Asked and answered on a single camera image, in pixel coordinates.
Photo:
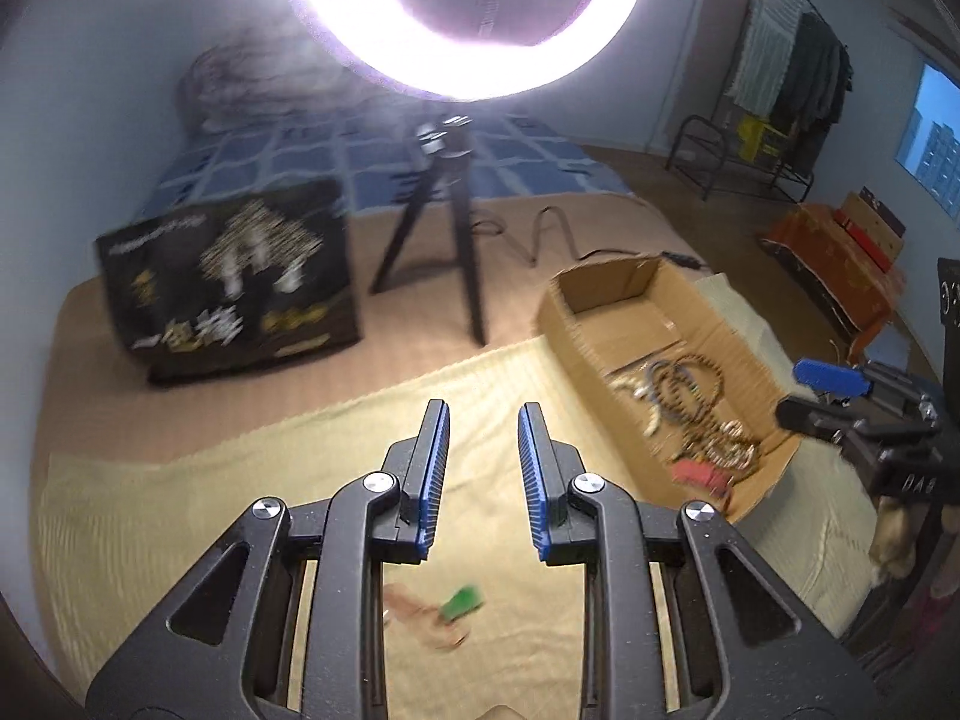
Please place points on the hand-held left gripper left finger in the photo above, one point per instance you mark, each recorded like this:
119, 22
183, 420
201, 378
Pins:
435, 465

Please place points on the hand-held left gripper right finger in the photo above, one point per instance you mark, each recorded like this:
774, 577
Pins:
534, 472

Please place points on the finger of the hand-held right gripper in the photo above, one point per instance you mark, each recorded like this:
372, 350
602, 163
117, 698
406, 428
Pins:
814, 416
829, 376

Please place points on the red tag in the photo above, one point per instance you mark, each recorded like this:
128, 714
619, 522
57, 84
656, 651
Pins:
697, 474

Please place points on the cardboard box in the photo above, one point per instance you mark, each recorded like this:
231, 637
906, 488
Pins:
592, 330

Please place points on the person's right hand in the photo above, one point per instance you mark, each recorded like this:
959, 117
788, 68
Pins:
892, 540

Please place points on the tan bed sheet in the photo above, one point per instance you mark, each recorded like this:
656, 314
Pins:
420, 315

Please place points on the brown box with red band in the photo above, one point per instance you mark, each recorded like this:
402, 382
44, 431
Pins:
870, 225

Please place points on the window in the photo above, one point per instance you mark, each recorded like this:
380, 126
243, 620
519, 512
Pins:
934, 135

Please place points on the black clothes rack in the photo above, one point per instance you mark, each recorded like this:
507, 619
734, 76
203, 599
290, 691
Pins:
697, 142

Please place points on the black printed box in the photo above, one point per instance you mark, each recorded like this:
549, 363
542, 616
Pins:
232, 285

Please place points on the black tripod stand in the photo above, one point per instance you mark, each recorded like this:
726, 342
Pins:
457, 187

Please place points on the dark hanging clothes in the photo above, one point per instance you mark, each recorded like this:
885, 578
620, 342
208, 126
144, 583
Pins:
817, 75

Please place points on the blue checked quilt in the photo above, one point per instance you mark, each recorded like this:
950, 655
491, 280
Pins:
300, 165

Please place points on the striped white towel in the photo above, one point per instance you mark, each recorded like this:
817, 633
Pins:
765, 52

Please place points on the dark patterned pillow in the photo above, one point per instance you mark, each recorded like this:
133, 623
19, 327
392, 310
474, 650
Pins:
247, 82

